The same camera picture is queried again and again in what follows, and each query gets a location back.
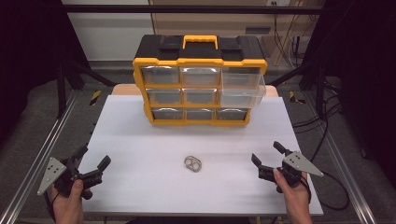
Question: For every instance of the aluminium frame rail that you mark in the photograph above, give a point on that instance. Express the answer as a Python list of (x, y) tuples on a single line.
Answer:
[(37, 155), (342, 161)]

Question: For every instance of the black curtain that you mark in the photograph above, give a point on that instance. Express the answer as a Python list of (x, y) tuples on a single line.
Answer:
[(364, 77), (28, 46)]

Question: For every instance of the person's right hand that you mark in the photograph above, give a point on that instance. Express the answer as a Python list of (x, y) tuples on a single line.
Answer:
[(294, 194)]

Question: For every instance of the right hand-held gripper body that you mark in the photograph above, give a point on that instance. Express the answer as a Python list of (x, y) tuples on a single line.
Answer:
[(297, 165)]

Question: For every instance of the person's left hand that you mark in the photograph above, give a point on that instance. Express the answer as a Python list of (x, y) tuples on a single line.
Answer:
[(70, 203)]

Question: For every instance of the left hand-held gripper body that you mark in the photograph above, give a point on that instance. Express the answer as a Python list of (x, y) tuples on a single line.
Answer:
[(63, 177)]

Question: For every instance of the yellow black drawer organizer cabinet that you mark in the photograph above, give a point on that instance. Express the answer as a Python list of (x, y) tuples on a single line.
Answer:
[(199, 51)]

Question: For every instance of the grey power strip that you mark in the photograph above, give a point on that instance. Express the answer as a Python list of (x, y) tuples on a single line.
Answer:
[(257, 30)]

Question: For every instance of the grey oval metal part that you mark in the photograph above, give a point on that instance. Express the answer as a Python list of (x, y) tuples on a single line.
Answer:
[(193, 164)]

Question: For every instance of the clear plastic organizer drawer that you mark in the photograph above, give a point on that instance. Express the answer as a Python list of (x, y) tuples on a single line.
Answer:
[(241, 90)]

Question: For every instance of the yellow black hazard tape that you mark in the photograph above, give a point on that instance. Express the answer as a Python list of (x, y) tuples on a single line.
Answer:
[(95, 97), (294, 97)]

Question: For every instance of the black crossbar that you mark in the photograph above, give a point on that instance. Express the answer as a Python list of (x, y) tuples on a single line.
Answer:
[(186, 9)]

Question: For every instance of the grid of clear closed drawers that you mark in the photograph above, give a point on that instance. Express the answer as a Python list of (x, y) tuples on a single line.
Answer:
[(199, 97)]

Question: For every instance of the black metal stand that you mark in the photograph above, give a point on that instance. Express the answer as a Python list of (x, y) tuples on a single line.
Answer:
[(319, 90), (62, 90)]

